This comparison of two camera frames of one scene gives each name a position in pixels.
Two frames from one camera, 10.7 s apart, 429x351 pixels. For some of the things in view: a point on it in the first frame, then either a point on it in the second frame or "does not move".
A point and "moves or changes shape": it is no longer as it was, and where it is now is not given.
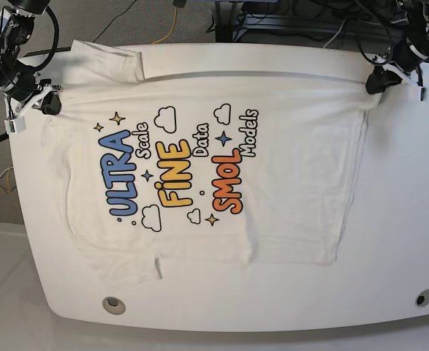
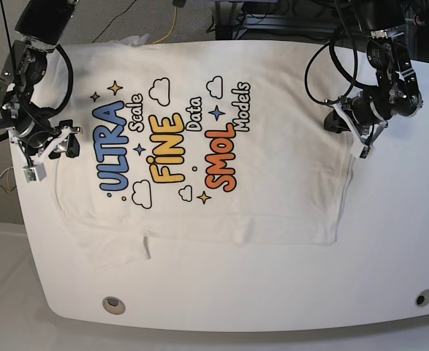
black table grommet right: [424, 297] does not move
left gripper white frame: [380, 79] to [334, 123]
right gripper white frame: [51, 104] to [21, 159]
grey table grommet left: [114, 305] does not move
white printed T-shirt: [205, 165] moves or changes shape
